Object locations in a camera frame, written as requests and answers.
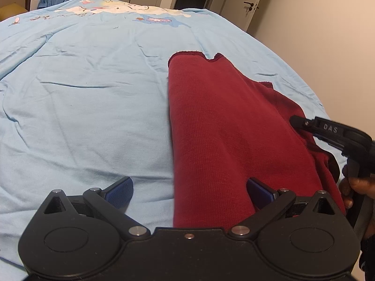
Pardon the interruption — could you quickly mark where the person's right hand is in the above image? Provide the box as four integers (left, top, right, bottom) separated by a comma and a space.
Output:
339, 164, 375, 209

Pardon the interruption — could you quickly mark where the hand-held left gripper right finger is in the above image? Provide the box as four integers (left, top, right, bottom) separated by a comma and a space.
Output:
229, 177, 336, 239

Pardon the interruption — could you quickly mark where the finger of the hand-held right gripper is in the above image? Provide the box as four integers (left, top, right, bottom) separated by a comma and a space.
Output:
289, 115, 317, 134

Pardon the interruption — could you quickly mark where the light blue printed blanket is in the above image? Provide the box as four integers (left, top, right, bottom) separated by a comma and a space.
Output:
0, 0, 348, 281

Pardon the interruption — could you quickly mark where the olive green pillow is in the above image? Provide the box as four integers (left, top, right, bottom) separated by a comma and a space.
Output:
0, 4, 29, 22

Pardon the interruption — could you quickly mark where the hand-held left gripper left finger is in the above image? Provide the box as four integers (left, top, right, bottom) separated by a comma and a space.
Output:
44, 176, 152, 240

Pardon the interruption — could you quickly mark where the dark red knit garment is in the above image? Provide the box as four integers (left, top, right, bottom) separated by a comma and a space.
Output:
168, 51, 348, 229

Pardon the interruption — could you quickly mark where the white door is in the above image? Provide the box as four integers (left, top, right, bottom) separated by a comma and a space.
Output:
220, 0, 270, 33

